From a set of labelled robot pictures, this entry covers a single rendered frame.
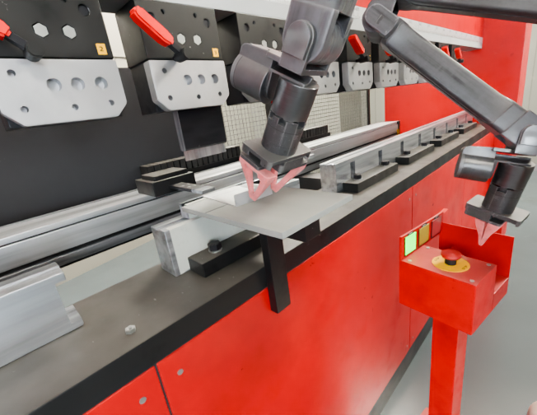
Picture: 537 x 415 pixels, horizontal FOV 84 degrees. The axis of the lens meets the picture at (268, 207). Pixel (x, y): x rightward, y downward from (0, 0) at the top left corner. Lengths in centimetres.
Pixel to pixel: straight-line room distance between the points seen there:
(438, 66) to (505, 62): 178
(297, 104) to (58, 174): 79
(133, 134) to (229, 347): 77
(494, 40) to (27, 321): 255
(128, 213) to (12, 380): 42
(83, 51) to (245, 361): 57
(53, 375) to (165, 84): 44
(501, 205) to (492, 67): 182
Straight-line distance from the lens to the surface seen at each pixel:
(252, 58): 47
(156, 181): 79
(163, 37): 54
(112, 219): 81
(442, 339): 93
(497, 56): 253
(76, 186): 106
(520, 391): 166
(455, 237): 92
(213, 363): 58
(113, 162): 108
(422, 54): 76
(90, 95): 51
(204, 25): 64
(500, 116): 74
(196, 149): 62
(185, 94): 57
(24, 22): 52
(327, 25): 40
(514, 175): 75
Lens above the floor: 115
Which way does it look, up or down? 18 degrees down
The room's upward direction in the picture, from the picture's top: 8 degrees counter-clockwise
